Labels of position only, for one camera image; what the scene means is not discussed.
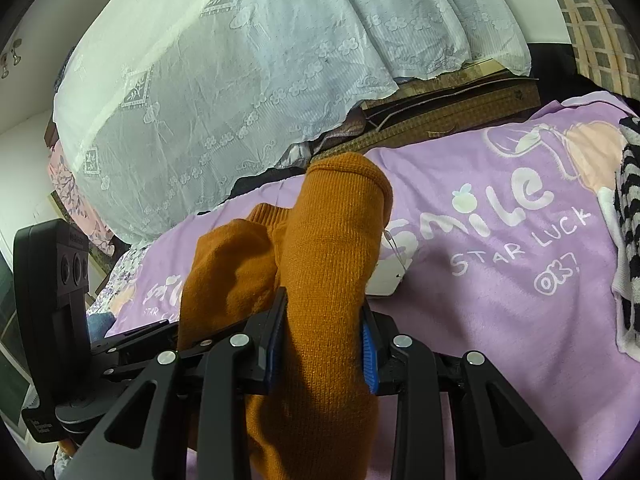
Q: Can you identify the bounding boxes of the white paper tag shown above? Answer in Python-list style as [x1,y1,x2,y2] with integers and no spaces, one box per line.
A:
[367,252,407,297]

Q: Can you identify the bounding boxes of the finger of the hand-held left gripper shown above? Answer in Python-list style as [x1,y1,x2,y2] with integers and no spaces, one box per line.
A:
[90,319,181,377]

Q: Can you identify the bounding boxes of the pink floral cloth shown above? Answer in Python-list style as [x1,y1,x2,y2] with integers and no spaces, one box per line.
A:
[47,140,118,256]

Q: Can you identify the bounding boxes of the black white striped cloth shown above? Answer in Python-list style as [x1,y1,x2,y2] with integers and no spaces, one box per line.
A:
[597,115,640,353]

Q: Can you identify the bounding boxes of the grey silky cloth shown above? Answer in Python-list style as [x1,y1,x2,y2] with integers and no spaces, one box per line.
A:
[280,110,368,171]

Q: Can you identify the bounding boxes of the plaid curtain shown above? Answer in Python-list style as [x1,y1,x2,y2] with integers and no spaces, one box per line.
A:
[542,0,640,98]

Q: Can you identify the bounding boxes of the lilac floral bedsheet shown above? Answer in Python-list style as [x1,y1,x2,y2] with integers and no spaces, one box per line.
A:
[87,250,151,316]

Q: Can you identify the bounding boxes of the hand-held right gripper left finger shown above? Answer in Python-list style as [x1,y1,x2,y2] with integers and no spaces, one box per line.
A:
[55,287,288,480]

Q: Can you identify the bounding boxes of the purple printed blanket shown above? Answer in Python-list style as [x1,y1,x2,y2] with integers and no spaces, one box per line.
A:
[107,92,640,480]

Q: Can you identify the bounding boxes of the black fabric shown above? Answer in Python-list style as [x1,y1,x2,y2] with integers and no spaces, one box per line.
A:
[527,42,621,111]

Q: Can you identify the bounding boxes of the blue fleece cloth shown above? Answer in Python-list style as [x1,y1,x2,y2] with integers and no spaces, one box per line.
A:
[86,312,116,348]

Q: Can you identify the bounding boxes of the brown woven mat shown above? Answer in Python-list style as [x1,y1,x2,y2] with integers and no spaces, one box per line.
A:
[310,77,541,156]

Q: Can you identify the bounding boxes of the metal wall hooks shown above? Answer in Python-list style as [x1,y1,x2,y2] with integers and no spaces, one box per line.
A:
[0,37,23,78]

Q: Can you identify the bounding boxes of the orange knit sweater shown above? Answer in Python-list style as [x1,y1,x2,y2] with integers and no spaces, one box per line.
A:
[177,152,393,480]

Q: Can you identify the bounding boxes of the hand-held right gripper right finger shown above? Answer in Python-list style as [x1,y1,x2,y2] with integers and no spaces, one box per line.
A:
[362,307,583,480]

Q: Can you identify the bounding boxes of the white lace cover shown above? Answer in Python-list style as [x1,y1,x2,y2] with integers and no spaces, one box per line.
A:
[52,0,533,246]

